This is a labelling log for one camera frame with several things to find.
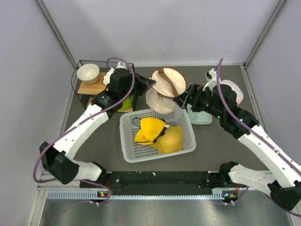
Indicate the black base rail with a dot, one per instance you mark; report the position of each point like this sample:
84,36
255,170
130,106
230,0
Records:
165,182

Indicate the white scalloped plate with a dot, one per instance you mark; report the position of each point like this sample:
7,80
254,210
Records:
106,77

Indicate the cream capybara laundry bag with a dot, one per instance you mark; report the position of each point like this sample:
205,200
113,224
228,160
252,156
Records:
169,84

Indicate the white plastic basket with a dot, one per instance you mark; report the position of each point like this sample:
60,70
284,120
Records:
130,125

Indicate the black wire wooden shelf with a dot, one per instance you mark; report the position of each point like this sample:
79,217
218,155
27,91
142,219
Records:
85,93

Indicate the white ceramic bowl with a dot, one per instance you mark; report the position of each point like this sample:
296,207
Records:
88,74

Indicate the light blue rectangular plate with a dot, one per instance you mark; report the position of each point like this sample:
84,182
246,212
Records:
199,118

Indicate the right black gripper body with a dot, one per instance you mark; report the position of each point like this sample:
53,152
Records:
203,100

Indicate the white mesh laundry bag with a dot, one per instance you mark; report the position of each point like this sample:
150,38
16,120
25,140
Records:
236,89

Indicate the green plate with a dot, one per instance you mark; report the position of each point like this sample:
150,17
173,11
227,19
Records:
127,103

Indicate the yellow bra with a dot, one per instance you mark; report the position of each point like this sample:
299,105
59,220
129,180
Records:
158,134

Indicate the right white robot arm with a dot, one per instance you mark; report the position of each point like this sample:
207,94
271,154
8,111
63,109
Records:
283,181

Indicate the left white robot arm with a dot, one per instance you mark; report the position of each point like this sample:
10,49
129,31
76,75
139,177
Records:
57,157

